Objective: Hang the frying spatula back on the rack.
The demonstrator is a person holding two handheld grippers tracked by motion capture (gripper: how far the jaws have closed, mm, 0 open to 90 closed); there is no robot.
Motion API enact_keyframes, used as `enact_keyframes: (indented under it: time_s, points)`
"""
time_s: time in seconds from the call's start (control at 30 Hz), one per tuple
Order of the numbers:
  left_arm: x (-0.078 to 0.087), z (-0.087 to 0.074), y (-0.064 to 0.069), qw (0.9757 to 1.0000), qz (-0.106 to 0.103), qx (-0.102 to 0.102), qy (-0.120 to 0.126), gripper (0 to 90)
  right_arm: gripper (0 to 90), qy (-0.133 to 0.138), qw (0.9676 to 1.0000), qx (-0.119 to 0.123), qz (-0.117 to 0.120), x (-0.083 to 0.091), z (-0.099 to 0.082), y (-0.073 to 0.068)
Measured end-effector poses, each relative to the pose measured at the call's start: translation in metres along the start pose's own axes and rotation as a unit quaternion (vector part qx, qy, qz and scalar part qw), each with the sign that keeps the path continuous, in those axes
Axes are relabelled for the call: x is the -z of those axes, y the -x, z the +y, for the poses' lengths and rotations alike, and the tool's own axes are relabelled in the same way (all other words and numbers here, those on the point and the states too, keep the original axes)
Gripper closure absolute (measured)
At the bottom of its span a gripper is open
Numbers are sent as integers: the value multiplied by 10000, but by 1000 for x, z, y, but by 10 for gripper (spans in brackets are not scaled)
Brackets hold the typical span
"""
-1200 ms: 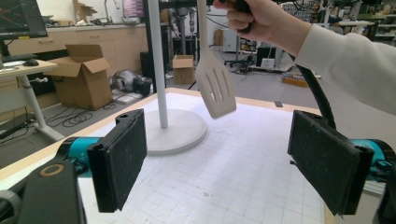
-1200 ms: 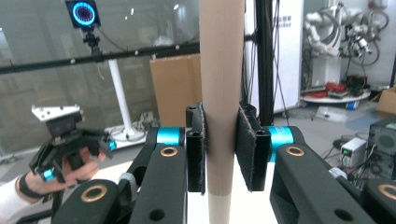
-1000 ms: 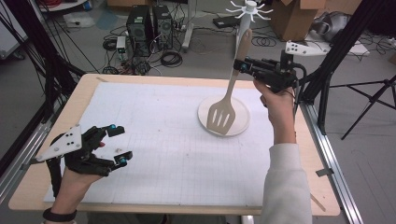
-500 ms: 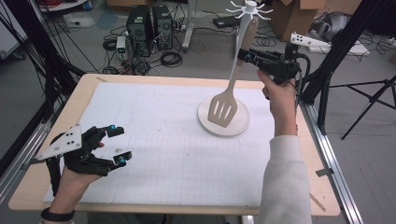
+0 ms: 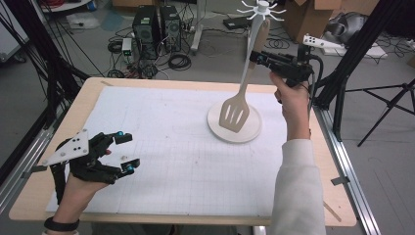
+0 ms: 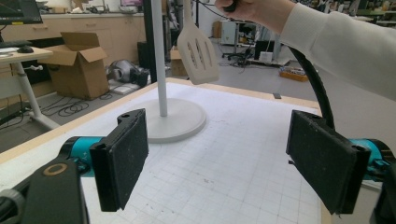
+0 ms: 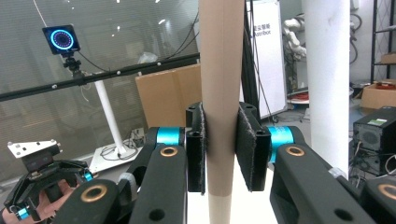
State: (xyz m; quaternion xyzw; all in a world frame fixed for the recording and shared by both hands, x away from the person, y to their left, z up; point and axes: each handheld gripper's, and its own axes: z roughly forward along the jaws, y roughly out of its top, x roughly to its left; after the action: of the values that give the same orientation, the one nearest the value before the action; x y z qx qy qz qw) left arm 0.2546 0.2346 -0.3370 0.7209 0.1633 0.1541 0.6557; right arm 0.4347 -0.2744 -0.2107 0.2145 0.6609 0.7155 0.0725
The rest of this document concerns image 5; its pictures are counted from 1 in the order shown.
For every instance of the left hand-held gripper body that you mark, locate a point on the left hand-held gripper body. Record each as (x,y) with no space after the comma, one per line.
(88,163)

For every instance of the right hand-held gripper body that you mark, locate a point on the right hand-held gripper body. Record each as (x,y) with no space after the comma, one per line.
(290,70)

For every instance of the beige slotted spatula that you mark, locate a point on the beige slotted spatula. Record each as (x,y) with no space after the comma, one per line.
(235,114)

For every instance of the white power adapter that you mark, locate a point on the white power adapter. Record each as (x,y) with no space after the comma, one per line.
(127,46)

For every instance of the black computer tower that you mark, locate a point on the black computer tower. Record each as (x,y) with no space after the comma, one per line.
(146,31)
(170,27)

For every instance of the person's right hand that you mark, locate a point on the person's right hand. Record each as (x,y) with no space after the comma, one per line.
(295,104)

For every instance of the black wristband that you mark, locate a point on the black wristband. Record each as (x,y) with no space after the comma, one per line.
(62,224)

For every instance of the white grid mat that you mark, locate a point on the white grid mat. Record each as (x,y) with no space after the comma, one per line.
(169,153)

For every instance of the white-legged desk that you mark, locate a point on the white-legged desk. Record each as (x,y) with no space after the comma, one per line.
(198,29)

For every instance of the thin wooden strip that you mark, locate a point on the thin wooden strip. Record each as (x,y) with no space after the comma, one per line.
(332,212)

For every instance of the person's dark trousers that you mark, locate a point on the person's dark trousers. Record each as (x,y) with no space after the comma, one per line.
(163,229)

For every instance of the round white table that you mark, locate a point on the round white table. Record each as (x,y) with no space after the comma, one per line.
(65,4)

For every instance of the flat black device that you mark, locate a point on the flat black device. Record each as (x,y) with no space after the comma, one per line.
(236,22)

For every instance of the large brown cardboard box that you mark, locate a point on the large brown cardboard box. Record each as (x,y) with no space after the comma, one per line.
(310,16)

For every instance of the person's left hand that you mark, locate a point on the person's left hand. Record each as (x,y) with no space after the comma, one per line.
(76,199)

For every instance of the black tripod stand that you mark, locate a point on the black tripod stand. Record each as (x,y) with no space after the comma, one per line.
(388,104)

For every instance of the white utensil rack stand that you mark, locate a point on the white utensil rack stand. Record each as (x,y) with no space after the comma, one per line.
(251,130)

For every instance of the aluminium rail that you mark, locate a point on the aluminium rail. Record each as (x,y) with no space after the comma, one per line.
(349,176)
(23,169)

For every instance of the black metal frame post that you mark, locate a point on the black metal frame post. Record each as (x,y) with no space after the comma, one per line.
(49,52)
(352,49)

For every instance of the grey bag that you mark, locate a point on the grey bag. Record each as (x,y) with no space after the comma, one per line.
(347,27)

